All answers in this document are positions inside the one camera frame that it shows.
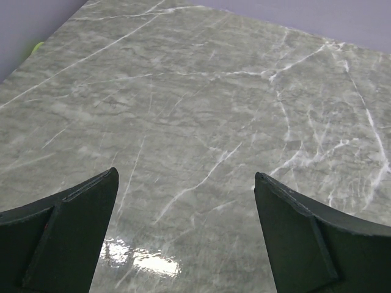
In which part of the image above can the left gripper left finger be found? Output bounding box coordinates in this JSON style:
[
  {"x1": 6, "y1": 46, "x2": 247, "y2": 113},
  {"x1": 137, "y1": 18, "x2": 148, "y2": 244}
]
[{"x1": 1, "y1": 167, "x2": 119, "y2": 293}]

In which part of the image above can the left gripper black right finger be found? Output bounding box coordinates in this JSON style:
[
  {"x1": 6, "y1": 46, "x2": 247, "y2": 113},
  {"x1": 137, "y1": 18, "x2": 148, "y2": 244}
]
[{"x1": 254, "y1": 172, "x2": 390, "y2": 293}]

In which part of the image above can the green marker on wall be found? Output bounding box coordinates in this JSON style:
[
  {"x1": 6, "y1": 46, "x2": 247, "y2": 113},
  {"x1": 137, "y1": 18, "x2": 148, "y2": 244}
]
[{"x1": 31, "y1": 42, "x2": 43, "y2": 54}]

